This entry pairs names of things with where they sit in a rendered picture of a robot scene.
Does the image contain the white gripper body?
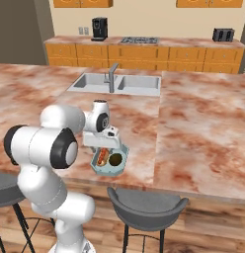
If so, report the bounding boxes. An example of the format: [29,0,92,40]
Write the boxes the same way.
[82,130,123,153]

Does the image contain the light blue octagonal plate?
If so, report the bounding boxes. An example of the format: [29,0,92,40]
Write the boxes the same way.
[91,143,130,176]

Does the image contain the hot dog in bun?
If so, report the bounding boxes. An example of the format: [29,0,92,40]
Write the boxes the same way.
[97,147,111,167]

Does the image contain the black toaster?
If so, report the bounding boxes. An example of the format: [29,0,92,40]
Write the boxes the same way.
[211,28,235,42]

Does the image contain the grey double sink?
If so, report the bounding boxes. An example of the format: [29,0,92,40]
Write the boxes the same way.
[66,71,162,97]

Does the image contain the orange wall cupboard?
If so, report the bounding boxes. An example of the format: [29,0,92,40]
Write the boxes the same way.
[52,0,114,9]
[175,0,244,9]

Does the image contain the black coffee machine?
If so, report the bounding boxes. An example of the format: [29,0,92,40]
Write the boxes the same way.
[90,17,109,42]

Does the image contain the grey hob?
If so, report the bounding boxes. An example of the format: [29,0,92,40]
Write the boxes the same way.
[119,36,160,45]

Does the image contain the grey bar stool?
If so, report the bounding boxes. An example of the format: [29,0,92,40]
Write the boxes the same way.
[0,170,37,253]
[107,186,190,253]

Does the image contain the round brown vegetable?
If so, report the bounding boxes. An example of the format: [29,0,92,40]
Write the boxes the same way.
[109,152,123,166]

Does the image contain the grey sink tap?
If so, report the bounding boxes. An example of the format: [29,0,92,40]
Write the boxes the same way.
[104,62,121,94]

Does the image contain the orange base cupboard run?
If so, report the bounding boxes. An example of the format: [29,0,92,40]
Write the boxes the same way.
[44,42,245,75]

